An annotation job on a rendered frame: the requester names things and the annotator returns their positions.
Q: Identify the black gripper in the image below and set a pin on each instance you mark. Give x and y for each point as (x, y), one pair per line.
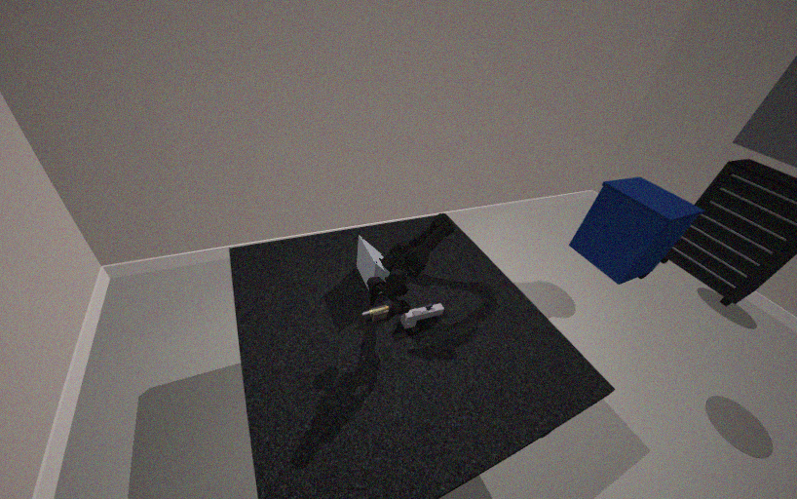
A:
(376, 285)

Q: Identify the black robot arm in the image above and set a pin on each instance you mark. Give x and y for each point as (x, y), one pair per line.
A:
(414, 253)

